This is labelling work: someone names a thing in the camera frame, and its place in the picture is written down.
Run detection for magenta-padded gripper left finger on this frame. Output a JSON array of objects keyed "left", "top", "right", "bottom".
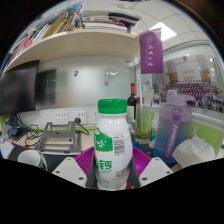
[{"left": 51, "top": 146, "right": 98, "bottom": 189}]

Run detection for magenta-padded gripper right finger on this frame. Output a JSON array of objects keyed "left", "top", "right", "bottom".
[{"left": 128, "top": 146, "right": 174, "bottom": 188}]

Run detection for white green-capped drink bottle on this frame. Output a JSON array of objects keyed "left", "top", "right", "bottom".
[{"left": 94, "top": 98, "right": 134, "bottom": 192}]

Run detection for purple translucent water bottle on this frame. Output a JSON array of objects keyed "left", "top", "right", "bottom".
[{"left": 153, "top": 89, "right": 193, "bottom": 164}]

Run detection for black desk mat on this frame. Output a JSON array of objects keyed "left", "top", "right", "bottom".
[{"left": 6, "top": 144, "right": 88, "bottom": 171}]

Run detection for grey metal laptop stand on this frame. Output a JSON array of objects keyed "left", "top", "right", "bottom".
[{"left": 34, "top": 120, "right": 83, "bottom": 154}]

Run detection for clear drinking glass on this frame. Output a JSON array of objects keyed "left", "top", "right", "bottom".
[{"left": 134, "top": 105, "right": 155, "bottom": 146}]

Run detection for black-white patterned cup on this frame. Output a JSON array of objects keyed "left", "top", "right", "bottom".
[{"left": 17, "top": 149, "right": 49, "bottom": 172}]

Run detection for crumpled white tissue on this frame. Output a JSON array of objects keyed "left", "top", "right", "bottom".
[{"left": 171, "top": 134, "right": 218, "bottom": 169}]

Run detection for dark wine bottle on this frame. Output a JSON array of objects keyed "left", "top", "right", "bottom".
[{"left": 126, "top": 82, "right": 138, "bottom": 123}]

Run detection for small dark screen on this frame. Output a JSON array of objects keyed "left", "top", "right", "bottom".
[{"left": 34, "top": 68, "right": 57, "bottom": 111}]

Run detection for group photo poster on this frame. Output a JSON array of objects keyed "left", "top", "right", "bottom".
[{"left": 163, "top": 54, "right": 224, "bottom": 114}]

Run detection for black computer monitor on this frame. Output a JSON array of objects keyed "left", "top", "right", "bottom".
[{"left": 0, "top": 59, "right": 40, "bottom": 117}]

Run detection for purple hanging pennant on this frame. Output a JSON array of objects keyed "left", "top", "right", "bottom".
[{"left": 138, "top": 28, "right": 164, "bottom": 75}]

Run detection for wooden shelf with books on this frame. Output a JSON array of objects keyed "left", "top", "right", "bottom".
[{"left": 0, "top": 0, "right": 143, "bottom": 76}]

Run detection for ceiling light panels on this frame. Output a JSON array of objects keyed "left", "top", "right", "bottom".
[{"left": 148, "top": 21, "right": 178, "bottom": 42}]

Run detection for white wall socket row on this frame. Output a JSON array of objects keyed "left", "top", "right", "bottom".
[{"left": 53, "top": 109, "right": 99, "bottom": 126}]

